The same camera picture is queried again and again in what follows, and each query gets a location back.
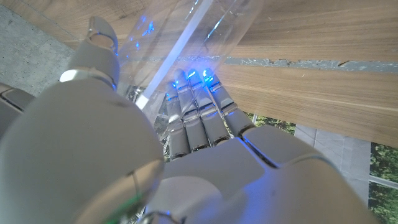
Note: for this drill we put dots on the clear plastic spray bottle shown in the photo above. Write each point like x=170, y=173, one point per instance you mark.
x=192, y=37

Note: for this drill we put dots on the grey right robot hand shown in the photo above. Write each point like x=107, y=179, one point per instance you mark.
x=14, y=105

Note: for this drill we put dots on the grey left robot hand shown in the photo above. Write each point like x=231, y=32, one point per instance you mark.
x=217, y=174

